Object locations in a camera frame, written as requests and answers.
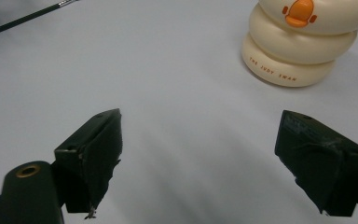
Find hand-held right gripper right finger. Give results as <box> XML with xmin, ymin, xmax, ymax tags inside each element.
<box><xmin>274</xmin><ymin>109</ymin><xmax>358</xmax><ymax>218</ymax></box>

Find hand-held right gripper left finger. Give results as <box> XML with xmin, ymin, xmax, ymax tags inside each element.
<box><xmin>53</xmin><ymin>107</ymin><xmax>124</xmax><ymax>220</ymax></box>

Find cream duck-shaped pen holder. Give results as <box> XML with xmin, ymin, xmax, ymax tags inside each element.
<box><xmin>241</xmin><ymin>0</ymin><xmax>358</xmax><ymax>88</ymax></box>

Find black pencil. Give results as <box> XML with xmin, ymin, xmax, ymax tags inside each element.
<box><xmin>0</xmin><ymin>0</ymin><xmax>81</xmax><ymax>39</ymax></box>

